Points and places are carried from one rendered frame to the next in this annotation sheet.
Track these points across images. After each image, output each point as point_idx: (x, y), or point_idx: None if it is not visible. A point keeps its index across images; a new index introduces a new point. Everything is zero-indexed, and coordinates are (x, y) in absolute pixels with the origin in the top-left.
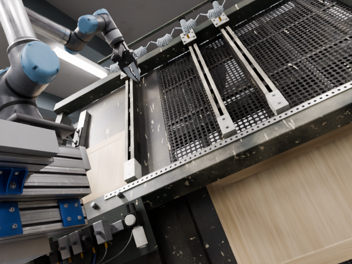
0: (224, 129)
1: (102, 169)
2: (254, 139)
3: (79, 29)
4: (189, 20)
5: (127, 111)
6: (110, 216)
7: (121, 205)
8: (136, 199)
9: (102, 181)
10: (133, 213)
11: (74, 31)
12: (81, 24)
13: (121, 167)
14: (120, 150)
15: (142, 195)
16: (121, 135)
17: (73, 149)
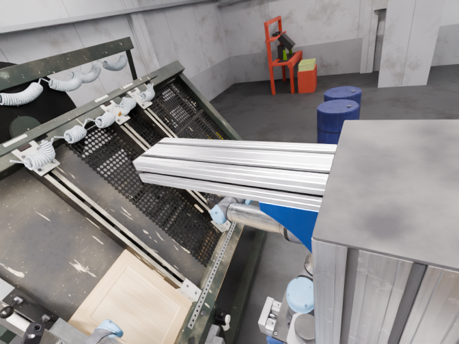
0: (227, 226)
1: (143, 312)
2: (238, 226)
3: (248, 203)
4: (132, 99)
5: (116, 231)
6: (204, 334)
7: (208, 318)
8: (214, 304)
9: (158, 321)
10: (226, 313)
11: (235, 202)
12: (252, 200)
13: (167, 294)
14: (142, 279)
15: (214, 299)
16: (124, 263)
17: (280, 302)
